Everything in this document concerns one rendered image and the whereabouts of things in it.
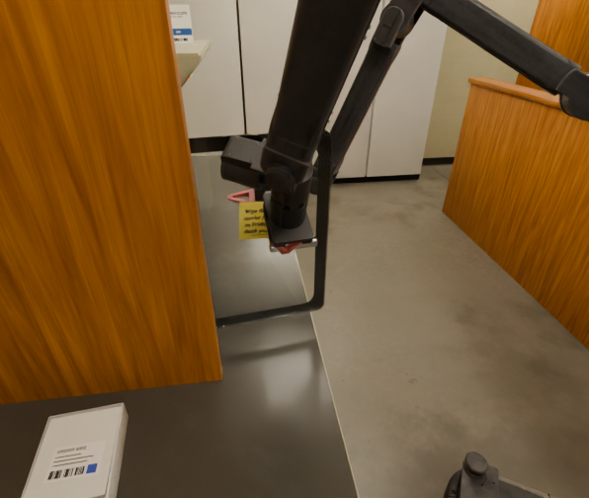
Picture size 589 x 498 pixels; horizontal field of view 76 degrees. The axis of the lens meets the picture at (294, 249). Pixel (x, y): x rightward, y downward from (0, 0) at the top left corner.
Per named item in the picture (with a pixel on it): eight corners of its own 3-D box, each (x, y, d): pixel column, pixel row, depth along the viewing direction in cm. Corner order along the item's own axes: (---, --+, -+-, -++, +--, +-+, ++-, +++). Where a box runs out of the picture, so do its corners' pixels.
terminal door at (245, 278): (184, 332, 79) (144, 140, 58) (322, 307, 86) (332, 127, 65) (184, 334, 79) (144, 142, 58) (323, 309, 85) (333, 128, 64)
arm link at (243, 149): (292, 177, 44) (315, 120, 47) (201, 148, 45) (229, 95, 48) (292, 219, 55) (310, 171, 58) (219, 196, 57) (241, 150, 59)
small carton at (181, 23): (165, 43, 68) (159, 4, 65) (163, 42, 72) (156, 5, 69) (194, 43, 70) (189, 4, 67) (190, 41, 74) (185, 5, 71)
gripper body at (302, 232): (273, 250, 59) (275, 221, 53) (262, 200, 65) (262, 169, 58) (313, 244, 61) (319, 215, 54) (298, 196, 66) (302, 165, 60)
